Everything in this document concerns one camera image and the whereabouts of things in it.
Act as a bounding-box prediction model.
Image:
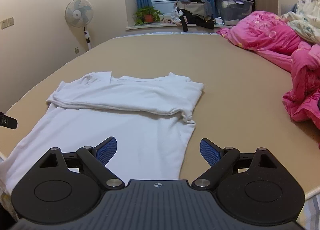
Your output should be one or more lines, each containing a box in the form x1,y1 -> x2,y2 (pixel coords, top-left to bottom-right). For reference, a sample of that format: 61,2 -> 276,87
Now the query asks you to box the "pile of dark clothes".
171,0 -> 215,33

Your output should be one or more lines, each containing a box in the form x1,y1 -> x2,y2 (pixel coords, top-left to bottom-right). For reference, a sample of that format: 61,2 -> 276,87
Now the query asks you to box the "potted green plant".
134,6 -> 162,26

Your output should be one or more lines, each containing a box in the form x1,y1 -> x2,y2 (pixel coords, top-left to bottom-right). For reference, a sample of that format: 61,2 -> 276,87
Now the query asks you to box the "pink floral quilt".
216,10 -> 320,149

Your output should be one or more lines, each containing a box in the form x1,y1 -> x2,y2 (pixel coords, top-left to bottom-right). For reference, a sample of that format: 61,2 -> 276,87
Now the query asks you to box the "white standing fan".
65,0 -> 94,50

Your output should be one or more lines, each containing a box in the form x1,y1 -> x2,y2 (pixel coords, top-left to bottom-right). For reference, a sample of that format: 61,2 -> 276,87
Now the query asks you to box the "white floral duvet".
281,0 -> 319,45

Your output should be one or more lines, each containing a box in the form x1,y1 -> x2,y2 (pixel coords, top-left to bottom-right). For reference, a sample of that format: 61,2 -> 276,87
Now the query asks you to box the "white long-sleeve shirt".
1,71 -> 204,193

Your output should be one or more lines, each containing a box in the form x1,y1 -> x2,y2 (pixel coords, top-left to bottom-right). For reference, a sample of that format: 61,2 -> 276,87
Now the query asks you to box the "tan bed mattress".
1,34 -> 319,191

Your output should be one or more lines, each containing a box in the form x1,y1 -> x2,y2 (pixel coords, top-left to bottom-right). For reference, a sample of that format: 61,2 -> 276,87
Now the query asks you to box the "clear plastic storage bin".
215,0 -> 254,26

